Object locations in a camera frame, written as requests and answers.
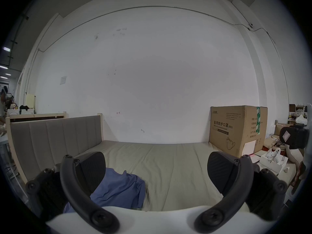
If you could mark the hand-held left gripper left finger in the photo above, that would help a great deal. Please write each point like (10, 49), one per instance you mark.
(73, 191)

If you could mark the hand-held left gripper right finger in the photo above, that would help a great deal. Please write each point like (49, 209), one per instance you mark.
(240, 191)

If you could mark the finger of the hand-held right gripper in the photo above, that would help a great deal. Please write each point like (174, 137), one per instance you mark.
(296, 138)

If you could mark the person's right hand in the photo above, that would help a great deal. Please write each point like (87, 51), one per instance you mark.
(301, 172)

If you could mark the white open box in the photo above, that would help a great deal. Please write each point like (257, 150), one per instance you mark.
(273, 163)

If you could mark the pink card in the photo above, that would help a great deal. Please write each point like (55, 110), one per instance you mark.
(253, 159)

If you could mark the blue shirt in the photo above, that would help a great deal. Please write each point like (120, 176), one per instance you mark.
(119, 189)

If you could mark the grey padded headboard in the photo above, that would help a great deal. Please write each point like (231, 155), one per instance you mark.
(48, 140)

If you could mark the brown cardboard carton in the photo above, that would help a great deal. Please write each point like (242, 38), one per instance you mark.
(231, 128)

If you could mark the bed with beige sheet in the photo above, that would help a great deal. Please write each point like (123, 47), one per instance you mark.
(170, 164)

